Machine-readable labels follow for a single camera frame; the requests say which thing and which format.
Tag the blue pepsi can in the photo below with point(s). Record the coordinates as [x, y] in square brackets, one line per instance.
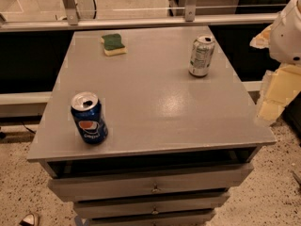
[87, 113]

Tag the bottom grey drawer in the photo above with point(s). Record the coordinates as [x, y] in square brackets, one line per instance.
[163, 219]

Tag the silver 7up can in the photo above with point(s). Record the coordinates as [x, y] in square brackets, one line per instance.
[201, 56]

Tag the metal railing frame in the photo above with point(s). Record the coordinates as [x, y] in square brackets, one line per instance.
[53, 15]

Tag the green and yellow sponge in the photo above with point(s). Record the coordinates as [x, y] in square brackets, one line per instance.
[112, 45]

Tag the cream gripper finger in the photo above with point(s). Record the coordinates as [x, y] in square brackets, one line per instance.
[262, 40]
[278, 90]

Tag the top grey drawer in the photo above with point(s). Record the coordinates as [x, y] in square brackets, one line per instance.
[149, 182]

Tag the white shoe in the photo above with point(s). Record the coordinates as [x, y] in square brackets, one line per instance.
[31, 219]

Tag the middle grey drawer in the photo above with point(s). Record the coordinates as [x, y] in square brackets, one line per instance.
[151, 205]

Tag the grey drawer cabinet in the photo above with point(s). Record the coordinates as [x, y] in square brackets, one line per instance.
[158, 115]

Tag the grey drawer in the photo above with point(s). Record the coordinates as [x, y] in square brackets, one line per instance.
[151, 205]
[163, 219]
[149, 182]

